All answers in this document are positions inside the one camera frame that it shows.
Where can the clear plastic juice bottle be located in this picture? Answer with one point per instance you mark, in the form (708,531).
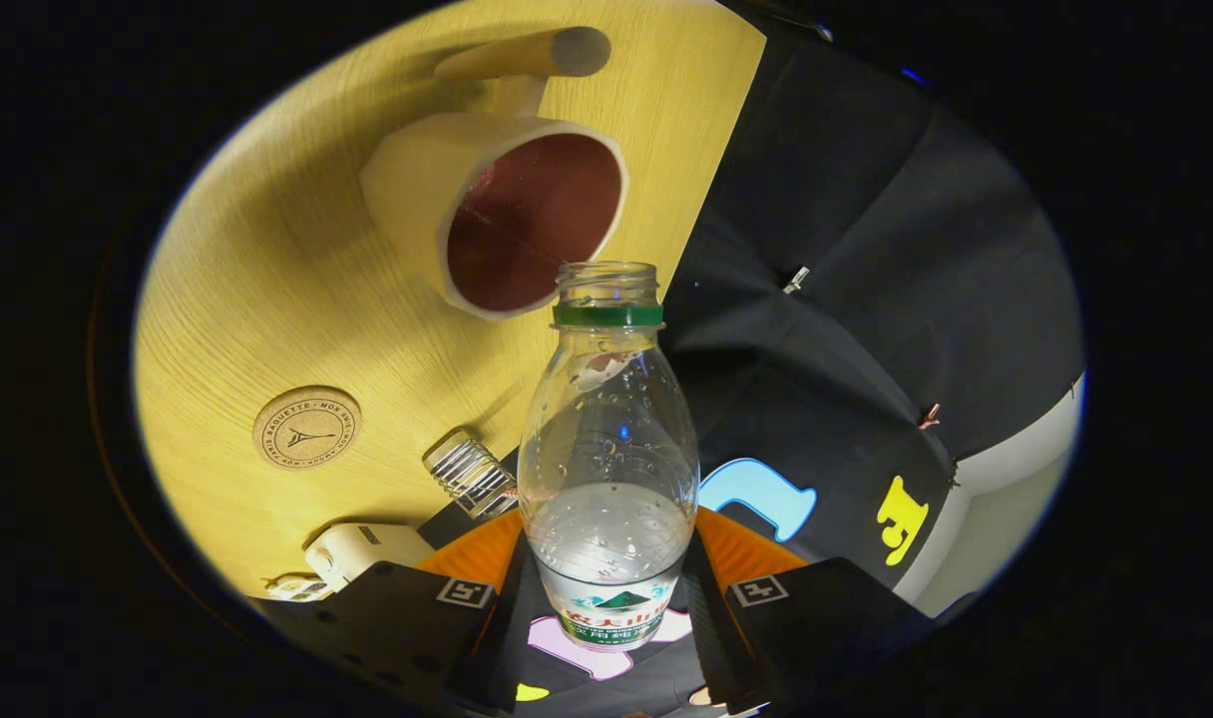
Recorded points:
(606,449)

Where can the copper clip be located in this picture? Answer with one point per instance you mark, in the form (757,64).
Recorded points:
(929,416)

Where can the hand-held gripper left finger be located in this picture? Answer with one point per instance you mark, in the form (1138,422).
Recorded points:
(397,628)

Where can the round cork coaster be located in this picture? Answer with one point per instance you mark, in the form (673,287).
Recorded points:
(307,429)

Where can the silver clip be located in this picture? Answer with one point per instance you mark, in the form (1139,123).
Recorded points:
(796,279)

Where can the white toaster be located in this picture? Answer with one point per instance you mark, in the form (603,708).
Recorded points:
(367,551)

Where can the wooden table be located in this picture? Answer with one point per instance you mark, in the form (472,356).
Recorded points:
(267,279)

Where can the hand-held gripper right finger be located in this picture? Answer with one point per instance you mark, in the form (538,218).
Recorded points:
(826,628)

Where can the white divided dish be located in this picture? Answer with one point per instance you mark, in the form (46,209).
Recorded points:
(297,588)

